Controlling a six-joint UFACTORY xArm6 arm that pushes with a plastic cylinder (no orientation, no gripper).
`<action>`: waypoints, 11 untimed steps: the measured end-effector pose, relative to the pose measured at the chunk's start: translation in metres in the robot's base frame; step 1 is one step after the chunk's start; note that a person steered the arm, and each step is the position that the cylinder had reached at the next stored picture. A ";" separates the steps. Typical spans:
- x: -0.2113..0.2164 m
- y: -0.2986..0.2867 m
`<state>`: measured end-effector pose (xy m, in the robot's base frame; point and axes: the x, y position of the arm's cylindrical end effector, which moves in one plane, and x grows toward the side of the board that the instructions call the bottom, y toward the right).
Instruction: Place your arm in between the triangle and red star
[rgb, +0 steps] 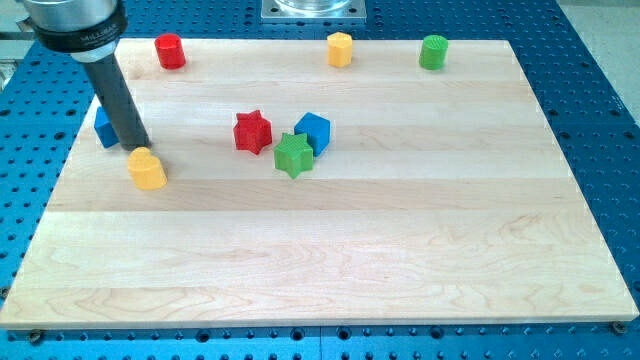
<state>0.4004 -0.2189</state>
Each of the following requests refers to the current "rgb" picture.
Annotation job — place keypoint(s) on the blue cube block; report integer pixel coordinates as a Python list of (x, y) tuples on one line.
[(317, 129)]

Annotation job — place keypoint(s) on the red cylinder block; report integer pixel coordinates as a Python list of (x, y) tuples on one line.
[(170, 51)]

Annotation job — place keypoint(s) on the yellow heart block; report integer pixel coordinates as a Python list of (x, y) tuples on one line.
[(146, 169)]

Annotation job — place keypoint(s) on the yellow hexagon block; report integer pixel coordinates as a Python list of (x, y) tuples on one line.
[(340, 47)]

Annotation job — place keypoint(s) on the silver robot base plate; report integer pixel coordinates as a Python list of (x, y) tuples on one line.
[(281, 11)]

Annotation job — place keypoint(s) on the red star block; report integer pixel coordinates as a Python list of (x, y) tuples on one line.
[(252, 132)]

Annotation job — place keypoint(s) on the light wooden board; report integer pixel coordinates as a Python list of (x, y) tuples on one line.
[(443, 197)]

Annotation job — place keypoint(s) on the green cylinder block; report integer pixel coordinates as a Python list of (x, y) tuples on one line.
[(433, 52)]

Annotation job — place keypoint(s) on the green star block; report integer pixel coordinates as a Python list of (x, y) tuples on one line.
[(293, 154)]

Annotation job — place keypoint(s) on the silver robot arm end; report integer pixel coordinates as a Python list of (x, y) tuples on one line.
[(86, 29)]

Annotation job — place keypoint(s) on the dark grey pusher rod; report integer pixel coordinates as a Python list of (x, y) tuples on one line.
[(114, 95)]

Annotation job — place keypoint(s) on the blue triangle block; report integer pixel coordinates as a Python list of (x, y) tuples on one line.
[(104, 130)]

